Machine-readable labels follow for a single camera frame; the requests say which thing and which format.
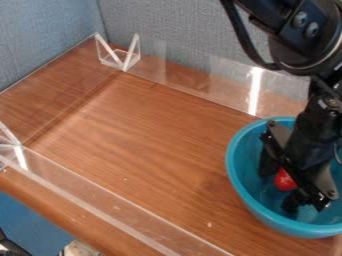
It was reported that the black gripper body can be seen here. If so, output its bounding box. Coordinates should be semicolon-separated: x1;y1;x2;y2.
259;119;339;211

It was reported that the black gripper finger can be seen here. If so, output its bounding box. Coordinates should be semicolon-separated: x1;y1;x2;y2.
258;148;281;177
282;188;311;214

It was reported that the red toy strawberry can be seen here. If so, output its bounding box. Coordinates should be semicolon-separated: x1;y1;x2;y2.
274;168;297;191

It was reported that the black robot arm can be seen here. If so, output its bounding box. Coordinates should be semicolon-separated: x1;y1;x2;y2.
219;0;342;213

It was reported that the blue plastic bowl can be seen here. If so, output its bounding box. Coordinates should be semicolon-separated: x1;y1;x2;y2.
224;119;342;239

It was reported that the clear acrylic back barrier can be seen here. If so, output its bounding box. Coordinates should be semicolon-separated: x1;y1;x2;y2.
94;34;309;118

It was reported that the clear acrylic barrier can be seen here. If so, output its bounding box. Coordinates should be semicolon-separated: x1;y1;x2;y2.
94;34;309;118
0;122;232;256

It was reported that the clear acrylic front barrier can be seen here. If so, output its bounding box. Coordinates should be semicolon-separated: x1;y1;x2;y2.
0;122;232;256

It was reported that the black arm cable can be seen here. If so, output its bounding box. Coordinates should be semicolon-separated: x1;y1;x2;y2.
219;0;282;72

